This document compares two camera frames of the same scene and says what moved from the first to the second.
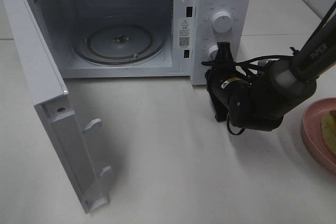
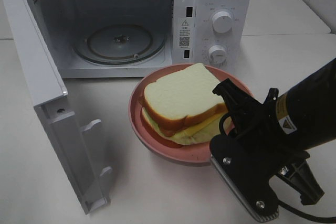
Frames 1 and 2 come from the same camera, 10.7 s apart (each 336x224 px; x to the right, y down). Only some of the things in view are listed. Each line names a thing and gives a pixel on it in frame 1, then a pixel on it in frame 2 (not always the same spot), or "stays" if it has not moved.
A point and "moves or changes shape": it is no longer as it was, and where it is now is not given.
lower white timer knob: (212, 52) stays
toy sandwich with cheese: (328, 129) moves or changes shape
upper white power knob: (222, 21) stays
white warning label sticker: (184, 33) stays
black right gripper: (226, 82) -> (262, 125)
